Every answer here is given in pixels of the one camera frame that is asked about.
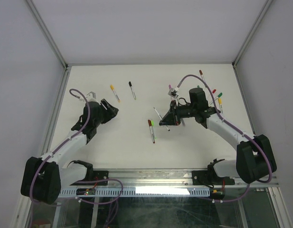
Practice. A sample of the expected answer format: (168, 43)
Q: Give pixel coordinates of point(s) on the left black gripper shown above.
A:
(110, 111)

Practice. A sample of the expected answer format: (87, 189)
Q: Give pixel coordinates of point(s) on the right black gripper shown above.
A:
(170, 118)

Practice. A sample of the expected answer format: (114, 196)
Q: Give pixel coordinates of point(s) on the blue marker pen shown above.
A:
(160, 117)

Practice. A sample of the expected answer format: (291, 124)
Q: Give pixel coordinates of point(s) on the brown cap marker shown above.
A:
(151, 131)

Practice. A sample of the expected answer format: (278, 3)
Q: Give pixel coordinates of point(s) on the yellow marker pen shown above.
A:
(115, 94)

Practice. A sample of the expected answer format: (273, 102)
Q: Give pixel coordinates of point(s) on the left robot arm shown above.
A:
(44, 177)

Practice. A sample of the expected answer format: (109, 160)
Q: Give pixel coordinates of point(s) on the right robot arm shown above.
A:
(254, 154)

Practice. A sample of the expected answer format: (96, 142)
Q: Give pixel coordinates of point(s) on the light green cap marker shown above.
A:
(152, 124)

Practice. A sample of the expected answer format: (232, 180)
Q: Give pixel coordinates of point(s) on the black cap marker left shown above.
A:
(132, 90)

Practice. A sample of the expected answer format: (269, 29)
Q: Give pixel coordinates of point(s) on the dark red cap marker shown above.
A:
(201, 74)

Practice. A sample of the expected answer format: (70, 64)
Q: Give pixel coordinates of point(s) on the controller board with LEDs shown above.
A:
(85, 191)

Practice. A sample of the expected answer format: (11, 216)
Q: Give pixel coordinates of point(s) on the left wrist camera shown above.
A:
(91, 97)

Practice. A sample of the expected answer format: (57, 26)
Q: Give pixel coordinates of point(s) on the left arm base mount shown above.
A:
(83, 173)

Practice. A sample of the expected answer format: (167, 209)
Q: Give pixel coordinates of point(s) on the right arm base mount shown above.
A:
(209, 178)

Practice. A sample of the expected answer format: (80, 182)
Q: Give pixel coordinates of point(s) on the aluminium front rail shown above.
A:
(165, 177)

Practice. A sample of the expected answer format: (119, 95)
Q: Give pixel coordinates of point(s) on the slotted cable duct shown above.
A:
(141, 191)

